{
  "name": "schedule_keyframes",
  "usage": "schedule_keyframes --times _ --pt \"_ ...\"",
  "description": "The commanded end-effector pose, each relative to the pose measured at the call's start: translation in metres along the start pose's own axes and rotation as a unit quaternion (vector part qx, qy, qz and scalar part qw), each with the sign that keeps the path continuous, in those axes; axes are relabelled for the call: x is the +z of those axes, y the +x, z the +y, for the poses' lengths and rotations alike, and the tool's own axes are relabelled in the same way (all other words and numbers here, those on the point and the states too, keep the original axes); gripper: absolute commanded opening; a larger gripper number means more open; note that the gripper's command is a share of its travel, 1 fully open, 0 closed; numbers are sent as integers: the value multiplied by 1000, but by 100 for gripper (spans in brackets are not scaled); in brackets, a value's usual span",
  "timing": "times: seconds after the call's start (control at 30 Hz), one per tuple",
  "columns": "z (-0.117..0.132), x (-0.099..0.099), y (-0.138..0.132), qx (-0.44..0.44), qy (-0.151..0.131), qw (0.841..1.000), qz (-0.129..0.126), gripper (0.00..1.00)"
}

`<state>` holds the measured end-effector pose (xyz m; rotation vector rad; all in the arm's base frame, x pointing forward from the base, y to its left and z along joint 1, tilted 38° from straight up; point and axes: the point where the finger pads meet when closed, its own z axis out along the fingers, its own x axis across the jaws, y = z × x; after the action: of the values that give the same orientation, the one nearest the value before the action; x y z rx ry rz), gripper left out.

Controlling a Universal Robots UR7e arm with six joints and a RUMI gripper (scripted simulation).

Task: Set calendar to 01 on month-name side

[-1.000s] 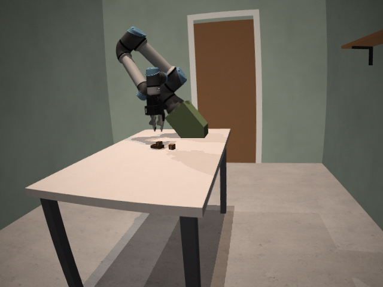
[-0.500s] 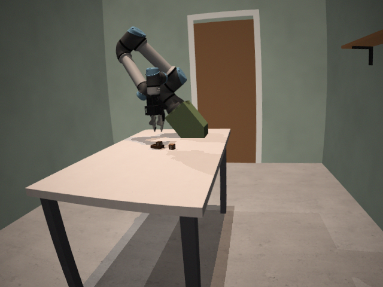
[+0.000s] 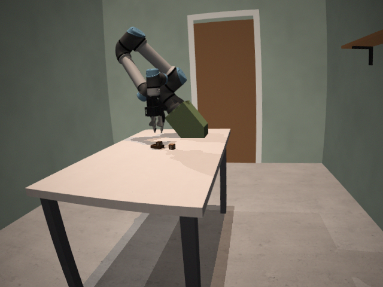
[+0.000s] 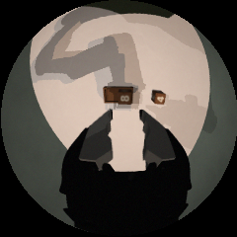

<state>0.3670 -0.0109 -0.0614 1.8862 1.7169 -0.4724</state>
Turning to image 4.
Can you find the brown wooden cube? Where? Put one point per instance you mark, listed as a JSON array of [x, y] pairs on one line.
[[124, 97], [158, 97]]

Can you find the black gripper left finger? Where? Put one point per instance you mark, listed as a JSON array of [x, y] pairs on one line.
[[89, 151]]

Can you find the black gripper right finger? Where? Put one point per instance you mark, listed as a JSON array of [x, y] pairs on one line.
[[163, 148]]

